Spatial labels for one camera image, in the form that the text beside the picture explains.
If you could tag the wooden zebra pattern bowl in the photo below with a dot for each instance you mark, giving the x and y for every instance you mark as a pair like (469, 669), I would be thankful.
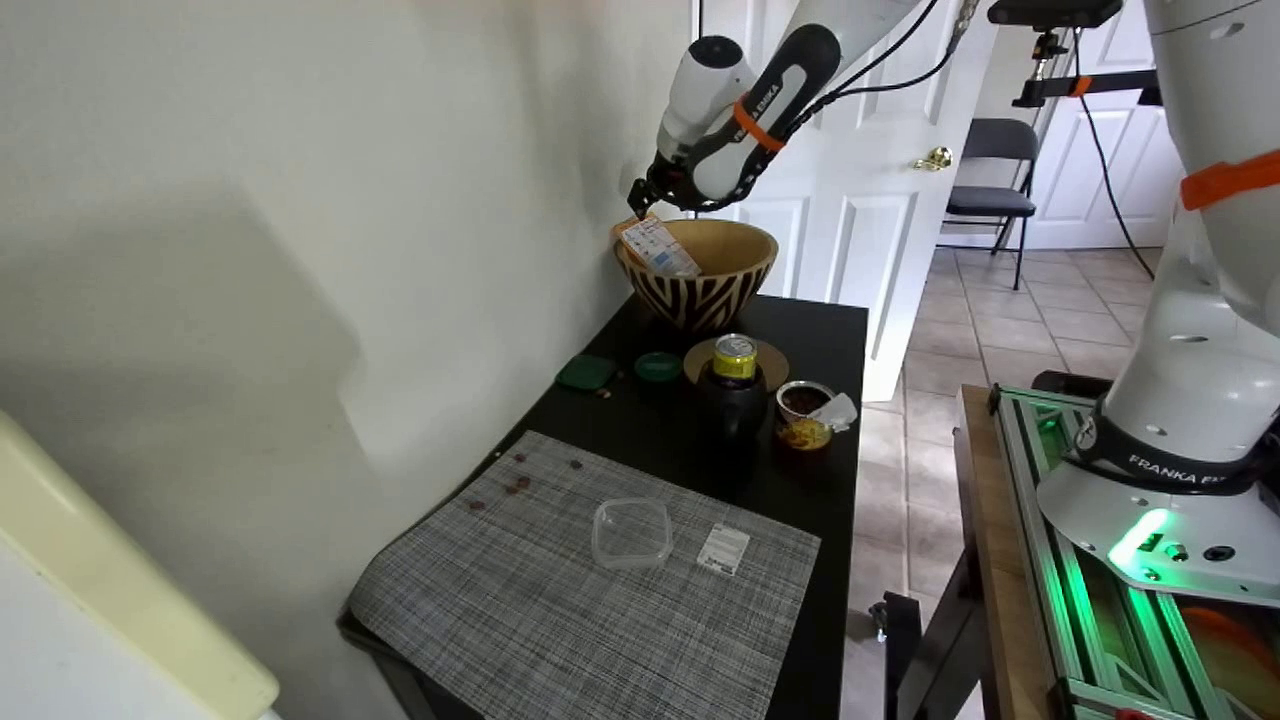
(733, 265)

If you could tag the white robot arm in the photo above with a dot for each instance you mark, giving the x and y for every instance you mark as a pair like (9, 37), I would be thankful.
(1158, 478)

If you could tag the grey woven placemat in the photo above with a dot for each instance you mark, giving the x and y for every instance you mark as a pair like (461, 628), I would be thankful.
(501, 600)

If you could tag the round cork coaster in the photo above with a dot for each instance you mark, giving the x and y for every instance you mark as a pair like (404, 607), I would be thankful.
(773, 364)

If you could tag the black folding chair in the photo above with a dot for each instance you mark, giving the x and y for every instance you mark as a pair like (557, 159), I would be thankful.
(1008, 201)

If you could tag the white label sticker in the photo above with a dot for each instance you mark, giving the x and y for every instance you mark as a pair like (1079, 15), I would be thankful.
(723, 551)

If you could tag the black mug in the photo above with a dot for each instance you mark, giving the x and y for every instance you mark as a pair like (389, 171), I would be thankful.
(729, 423)

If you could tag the white door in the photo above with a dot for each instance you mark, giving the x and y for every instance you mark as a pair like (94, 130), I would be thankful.
(858, 195)

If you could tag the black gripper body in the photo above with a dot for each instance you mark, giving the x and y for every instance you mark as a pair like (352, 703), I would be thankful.
(665, 183)

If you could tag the open snack cup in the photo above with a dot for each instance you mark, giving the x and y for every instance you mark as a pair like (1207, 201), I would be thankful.
(808, 413)

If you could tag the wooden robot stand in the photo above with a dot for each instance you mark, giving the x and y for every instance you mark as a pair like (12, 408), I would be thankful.
(1162, 623)

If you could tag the round green lid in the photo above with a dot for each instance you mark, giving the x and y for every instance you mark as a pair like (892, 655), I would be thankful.
(659, 369)

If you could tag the black side table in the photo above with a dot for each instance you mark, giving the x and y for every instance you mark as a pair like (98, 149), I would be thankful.
(659, 428)

